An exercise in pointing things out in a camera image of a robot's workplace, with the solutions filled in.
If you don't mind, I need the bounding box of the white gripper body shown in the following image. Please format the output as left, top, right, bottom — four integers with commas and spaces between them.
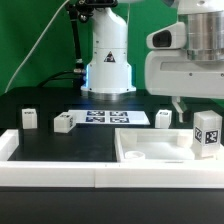
145, 50, 224, 99

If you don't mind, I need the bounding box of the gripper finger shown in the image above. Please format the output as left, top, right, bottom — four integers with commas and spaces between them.
171, 96, 191, 123

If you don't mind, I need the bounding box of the white square tabletop part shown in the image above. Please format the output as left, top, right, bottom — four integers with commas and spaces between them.
114, 127, 224, 164

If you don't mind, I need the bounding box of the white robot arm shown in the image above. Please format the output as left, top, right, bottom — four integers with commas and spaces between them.
77, 0, 224, 114

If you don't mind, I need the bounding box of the white U-shaped fence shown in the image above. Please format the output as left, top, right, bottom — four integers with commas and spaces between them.
0, 129, 224, 189

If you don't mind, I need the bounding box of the AprilTag base sheet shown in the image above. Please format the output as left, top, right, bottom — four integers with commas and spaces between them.
69, 110, 150, 125

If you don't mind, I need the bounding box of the black cable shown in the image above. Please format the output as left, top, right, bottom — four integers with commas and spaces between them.
37, 69, 84, 88

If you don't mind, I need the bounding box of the white cable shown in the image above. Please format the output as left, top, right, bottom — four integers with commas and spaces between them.
3, 0, 72, 94

